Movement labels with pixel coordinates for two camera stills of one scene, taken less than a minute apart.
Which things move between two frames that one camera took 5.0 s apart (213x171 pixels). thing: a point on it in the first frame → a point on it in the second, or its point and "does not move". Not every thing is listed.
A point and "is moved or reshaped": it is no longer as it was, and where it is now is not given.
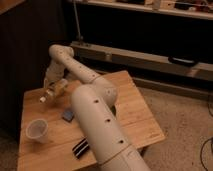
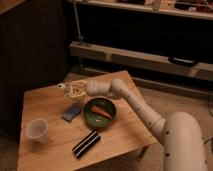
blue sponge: (68, 114) does not move
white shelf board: (134, 7) does not move
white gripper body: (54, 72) → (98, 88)
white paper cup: (37, 130) does not move
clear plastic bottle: (55, 88) is moved or reshaped
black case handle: (183, 61) does not move
